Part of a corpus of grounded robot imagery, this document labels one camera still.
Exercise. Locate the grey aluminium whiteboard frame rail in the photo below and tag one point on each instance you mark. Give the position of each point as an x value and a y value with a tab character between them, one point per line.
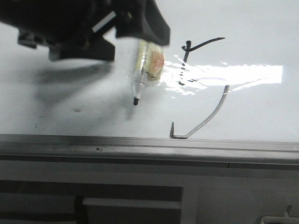
249	154

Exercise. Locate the white whiteboard marker with tape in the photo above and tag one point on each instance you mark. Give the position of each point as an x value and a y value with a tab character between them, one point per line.
148	68

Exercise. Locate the white glossy whiteboard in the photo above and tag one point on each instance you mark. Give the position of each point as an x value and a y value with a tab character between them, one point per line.
252	45

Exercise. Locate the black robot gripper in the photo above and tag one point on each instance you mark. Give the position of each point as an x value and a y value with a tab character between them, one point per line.
64	26

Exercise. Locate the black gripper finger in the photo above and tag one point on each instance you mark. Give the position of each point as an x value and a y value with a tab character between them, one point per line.
141	19

